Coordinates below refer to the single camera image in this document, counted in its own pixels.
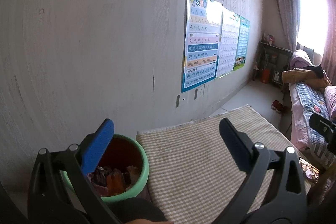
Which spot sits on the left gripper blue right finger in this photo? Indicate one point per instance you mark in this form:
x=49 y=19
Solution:
x=239 y=145

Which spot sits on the pink quilt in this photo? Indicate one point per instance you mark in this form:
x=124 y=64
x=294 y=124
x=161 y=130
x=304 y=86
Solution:
x=330 y=99

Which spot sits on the wall switch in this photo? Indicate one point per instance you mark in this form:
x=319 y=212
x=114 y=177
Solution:
x=201 y=91

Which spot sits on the orange snack bag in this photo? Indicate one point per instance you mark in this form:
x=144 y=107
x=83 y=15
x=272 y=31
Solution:
x=119 y=181

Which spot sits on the red shoes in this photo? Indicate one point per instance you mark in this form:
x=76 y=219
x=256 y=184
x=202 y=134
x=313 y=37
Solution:
x=277 y=106

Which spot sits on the green blue wall poster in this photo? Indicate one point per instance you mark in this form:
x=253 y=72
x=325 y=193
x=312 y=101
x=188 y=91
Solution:
x=242 y=45

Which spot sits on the red bin green rim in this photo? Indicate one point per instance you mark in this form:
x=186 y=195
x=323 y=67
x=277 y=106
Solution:
x=122 y=152

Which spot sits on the smartphone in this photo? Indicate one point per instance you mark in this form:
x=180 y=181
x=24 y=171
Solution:
x=310 y=172

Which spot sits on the beige checkered tablecloth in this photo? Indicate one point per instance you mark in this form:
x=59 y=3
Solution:
x=194 y=179

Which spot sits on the wall socket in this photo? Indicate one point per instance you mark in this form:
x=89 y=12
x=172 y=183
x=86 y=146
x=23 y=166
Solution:
x=181 y=100

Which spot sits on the pinyin wall poster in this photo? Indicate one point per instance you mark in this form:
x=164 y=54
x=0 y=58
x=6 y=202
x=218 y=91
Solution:
x=202 y=41

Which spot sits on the dark shelf unit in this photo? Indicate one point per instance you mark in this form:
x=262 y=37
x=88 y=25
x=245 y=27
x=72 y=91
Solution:
x=271 y=61

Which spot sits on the dark brown foil wrapper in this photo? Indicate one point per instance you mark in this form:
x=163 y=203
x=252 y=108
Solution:
x=99 y=176

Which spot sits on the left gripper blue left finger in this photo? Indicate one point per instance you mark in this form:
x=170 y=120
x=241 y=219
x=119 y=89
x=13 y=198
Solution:
x=93 y=147

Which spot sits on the curtain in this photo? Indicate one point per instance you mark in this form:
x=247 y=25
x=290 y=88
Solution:
x=290 y=16

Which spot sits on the white chart wall poster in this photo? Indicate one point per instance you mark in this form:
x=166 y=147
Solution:
x=228 y=42

